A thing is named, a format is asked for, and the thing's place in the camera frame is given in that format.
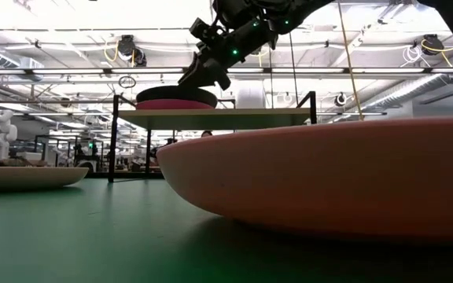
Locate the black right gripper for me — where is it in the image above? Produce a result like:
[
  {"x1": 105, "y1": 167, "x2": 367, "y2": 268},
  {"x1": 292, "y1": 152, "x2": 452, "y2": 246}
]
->
[{"x1": 176, "y1": 18, "x2": 279, "y2": 92}]

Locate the black plate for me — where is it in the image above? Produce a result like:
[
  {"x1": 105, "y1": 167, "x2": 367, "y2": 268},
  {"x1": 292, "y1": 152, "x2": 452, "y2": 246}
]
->
[{"x1": 135, "y1": 85, "x2": 219, "y2": 109}]

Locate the red plate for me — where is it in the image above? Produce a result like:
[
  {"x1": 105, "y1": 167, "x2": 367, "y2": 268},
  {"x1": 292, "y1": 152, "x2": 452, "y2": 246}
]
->
[{"x1": 135, "y1": 98, "x2": 216, "y2": 111}]

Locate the cream plate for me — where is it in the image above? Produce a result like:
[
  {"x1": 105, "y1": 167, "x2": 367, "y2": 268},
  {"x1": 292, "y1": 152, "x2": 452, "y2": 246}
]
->
[{"x1": 0, "y1": 166, "x2": 90, "y2": 193}]

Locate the black-framed shelf with board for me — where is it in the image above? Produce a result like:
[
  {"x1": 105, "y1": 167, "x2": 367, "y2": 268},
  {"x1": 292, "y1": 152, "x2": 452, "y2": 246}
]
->
[{"x1": 107, "y1": 90, "x2": 318, "y2": 184}]

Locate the long ceiling light bar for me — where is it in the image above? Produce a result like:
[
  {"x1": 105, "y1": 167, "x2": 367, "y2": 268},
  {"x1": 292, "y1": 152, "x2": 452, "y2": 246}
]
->
[{"x1": 0, "y1": 67, "x2": 453, "y2": 76}]

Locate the large pink plate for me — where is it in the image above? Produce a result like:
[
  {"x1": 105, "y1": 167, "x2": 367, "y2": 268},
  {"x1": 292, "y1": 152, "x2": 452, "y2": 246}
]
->
[{"x1": 155, "y1": 116, "x2": 453, "y2": 242}]

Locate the white robot figure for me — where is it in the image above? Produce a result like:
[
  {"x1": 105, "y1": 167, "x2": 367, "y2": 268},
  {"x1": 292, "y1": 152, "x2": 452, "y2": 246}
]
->
[{"x1": 0, "y1": 109, "x2": 19, "y2": 160}]

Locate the white cylindrical air duct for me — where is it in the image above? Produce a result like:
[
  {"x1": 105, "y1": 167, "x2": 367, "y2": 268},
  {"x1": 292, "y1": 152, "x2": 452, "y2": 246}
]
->
[{"x1": 235, "y1": 84, "x2": 267, "y2": 109}]

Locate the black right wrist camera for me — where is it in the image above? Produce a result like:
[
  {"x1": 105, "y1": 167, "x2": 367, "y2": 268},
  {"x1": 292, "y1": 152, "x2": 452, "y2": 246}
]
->
[{"x1": 188, "y1": 17, "x2": 223, "y2": 47}]

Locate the hanging black cable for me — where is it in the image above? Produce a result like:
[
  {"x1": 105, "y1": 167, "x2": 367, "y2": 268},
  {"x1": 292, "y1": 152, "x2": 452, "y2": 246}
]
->
[
  {"x1": 288, "y1": 31, "x2": 300, "y2": 109},
  {"x1": 267, "y1": 49, "x2": 275, "y2": 109}
]

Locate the hanging black cable ring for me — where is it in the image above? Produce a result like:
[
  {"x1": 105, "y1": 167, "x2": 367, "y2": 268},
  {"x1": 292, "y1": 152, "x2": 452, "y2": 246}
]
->
[{"x1": 118, "y1": 75, "x2": 138, "y2": 90}]

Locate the black ceiling cable reel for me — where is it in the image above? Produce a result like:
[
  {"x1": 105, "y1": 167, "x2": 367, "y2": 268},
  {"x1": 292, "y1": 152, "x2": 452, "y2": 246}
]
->
[
  {"x1": 116, "y1": 34, "x2": 148, "y2": 68},
  {"x1": 420, "y1": 33, "x2": 453, "y2": 57}
]

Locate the hanging yellow rope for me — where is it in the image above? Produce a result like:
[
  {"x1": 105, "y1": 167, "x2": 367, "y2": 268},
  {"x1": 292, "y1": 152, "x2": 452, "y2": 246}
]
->
[{"x1": 336, "y1": 0, "x2": 365, "y2": 121}]

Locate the black background workstation frame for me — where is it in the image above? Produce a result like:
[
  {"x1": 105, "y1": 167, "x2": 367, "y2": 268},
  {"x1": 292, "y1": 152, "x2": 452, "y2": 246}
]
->
[{"x1": 33, "y1": 134, "x2": 105, "y2": 173}]

